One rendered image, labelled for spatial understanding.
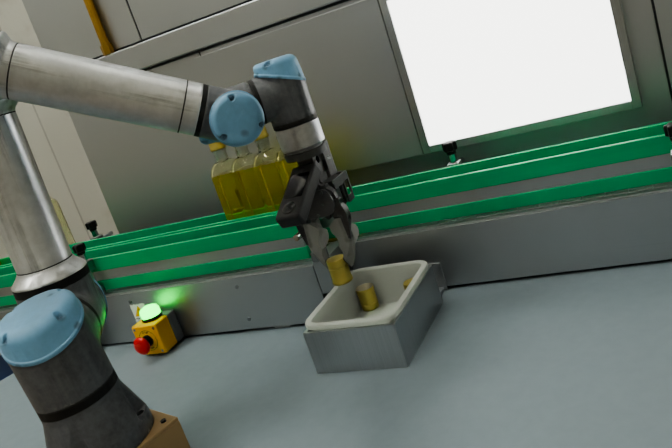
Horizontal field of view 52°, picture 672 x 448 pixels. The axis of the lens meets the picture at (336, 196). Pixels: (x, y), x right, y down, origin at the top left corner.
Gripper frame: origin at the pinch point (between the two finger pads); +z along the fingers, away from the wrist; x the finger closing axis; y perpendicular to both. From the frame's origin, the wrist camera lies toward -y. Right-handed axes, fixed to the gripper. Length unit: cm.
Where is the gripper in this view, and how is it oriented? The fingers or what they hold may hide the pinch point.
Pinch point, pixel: (337, 262)
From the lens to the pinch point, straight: 118.3
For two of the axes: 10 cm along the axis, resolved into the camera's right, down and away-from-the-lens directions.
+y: 3.9, -3.4, 8.5
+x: -8.7, 1.8, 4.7
